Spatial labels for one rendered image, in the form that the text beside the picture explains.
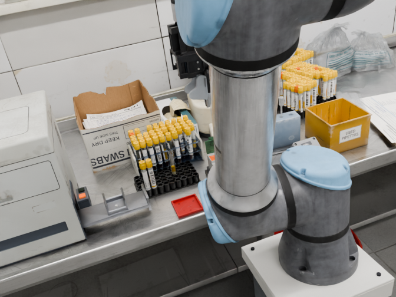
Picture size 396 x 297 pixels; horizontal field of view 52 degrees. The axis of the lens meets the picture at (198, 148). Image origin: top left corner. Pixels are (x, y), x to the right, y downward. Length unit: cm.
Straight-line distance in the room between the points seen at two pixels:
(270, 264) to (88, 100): 90
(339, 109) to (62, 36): 93
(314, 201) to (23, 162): 58
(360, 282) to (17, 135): 73
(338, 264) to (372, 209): 122
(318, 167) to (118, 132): 69
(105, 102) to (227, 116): 102
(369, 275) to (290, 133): 53
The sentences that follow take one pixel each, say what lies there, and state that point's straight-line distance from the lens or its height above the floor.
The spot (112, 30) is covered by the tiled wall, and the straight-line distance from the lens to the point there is 149.
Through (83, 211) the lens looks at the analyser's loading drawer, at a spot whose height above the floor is 91.
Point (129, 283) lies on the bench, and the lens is 174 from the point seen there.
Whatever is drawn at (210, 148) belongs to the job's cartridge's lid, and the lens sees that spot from 110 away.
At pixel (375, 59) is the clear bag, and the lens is 178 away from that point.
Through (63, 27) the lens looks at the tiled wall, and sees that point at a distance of 147.
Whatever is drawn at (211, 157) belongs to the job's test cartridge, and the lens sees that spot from 109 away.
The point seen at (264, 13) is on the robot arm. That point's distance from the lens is 39.
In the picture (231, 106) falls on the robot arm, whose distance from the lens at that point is 48.
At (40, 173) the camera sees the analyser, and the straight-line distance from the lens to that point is 93.
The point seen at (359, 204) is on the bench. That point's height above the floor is 27.
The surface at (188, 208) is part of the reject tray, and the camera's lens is 105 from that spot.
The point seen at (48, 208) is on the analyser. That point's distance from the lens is 97.
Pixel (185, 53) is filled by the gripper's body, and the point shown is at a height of 126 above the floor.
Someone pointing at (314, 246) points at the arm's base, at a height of 99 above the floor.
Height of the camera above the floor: 154
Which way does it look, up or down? 31 degrees down
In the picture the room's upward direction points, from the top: 8 degrees counter-clockwise
